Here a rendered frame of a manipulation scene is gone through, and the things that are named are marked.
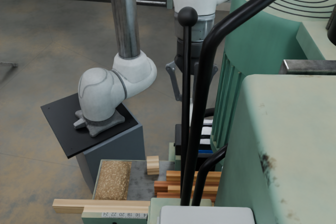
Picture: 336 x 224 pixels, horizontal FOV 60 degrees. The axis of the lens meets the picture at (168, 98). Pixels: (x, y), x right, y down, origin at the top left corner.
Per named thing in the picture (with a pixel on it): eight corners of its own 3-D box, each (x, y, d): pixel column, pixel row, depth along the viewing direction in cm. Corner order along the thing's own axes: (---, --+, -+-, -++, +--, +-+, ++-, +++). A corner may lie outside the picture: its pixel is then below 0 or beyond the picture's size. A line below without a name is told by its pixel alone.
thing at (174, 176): (222, 186, 84) (225, 171, 78) (222, 191, 82) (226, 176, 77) (166, 185, 84) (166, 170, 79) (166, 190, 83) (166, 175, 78)
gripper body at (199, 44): (174, 41, 64) (173, 79, 68) (213, 42, 64) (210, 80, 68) (175, 32, 71) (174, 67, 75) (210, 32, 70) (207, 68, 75)
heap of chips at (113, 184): (131, 161, 90) (130, 154, 87) (125, 204, 80) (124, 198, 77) (102, 161, 90) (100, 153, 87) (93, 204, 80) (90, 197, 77)
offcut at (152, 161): (147, 175, 86) (146, 168, 84) (147, 162, 90) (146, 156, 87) (159, 174, 86) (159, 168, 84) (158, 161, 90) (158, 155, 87)
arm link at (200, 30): (217, 17, 60) (215, 44, 63) (213, 8, 68) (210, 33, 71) (174, 16, 61) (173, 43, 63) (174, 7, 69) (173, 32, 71)
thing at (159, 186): (231, 191, 82) (234, 182, 79) (232, 197, 81) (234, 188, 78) (154, 190, 83) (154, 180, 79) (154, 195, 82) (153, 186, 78)
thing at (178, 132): (216, 127, 92) (218, 115, 88) (220, 156, 84) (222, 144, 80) (174, 126, 92) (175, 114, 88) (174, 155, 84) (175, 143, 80)
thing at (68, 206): (279, 211, 78) (283, 203, 76) (281, 218, 77) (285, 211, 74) (58, 205, 79) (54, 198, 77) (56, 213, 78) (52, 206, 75)
